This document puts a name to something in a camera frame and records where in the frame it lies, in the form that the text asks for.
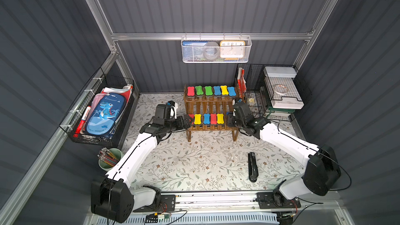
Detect yellow eraser bottom row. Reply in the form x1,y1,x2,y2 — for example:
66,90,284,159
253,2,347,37
194,114,202,126
217,114,225,125

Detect yellow eraser row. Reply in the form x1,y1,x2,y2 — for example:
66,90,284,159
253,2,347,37
217,114,225,125
194,114,202,126
220,85,229,96

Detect light blue eraser bottom row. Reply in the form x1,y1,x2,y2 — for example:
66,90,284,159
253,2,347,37
203,114,210,125

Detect light blue eraser row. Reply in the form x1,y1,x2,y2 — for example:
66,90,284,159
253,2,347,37
213,86,222,97
203,114,210,125

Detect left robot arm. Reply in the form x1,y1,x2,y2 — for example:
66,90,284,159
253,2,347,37
90,101,194,223

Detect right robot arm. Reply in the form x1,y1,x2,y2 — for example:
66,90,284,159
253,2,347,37
228,102,341,206

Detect wooden two-tier shelf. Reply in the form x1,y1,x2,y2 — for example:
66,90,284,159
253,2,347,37
184,86,239,141

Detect red eraser top row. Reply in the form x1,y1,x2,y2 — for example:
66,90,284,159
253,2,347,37
186,86,195,98

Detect green eraser top row left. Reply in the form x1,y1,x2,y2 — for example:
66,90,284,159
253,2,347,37
195,85,204,97

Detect green eraser row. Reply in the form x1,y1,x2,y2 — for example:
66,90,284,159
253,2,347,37
204,86,213,97
195,85,204,97

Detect yellow eraser top row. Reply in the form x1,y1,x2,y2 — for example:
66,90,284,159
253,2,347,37
220,85,229,96

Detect red package in organizer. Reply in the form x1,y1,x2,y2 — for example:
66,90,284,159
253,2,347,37
237,67,246,100

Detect green eraser top row right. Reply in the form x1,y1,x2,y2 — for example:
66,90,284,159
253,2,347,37
204,86,213,97

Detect light blue eraser top row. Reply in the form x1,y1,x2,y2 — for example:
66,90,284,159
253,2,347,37
213,86,222,97

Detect black stapler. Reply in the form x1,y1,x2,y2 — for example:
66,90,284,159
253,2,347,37
248,152,259,183

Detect blue dinosaur pencil case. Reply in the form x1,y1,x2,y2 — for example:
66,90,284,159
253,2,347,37
85,93,126,136

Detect blue box in basket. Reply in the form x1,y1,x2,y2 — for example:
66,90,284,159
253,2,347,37
181,41,207,63

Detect yellow alarm clock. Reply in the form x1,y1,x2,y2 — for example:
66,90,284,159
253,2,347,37
219,40,246,60

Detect green pencil cup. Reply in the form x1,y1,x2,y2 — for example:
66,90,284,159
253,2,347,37
97,148,124,171

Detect grey tape roll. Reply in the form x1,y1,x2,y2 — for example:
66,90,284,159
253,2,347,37
204,42,220,60

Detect red marker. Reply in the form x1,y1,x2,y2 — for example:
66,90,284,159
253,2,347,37
73,106,91,138

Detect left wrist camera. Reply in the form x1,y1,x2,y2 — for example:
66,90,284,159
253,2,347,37
167,101,178,119

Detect black wire desk organizer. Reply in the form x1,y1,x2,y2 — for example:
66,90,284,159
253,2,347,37
236,64,312,122

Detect black wire wall basket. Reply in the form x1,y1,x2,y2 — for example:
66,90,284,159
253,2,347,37
60,70,135,149

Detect white wire hanging basket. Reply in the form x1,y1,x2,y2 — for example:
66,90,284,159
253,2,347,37
181,35,253,64

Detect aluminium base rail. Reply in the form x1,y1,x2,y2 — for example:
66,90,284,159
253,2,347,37
84,189,354,225

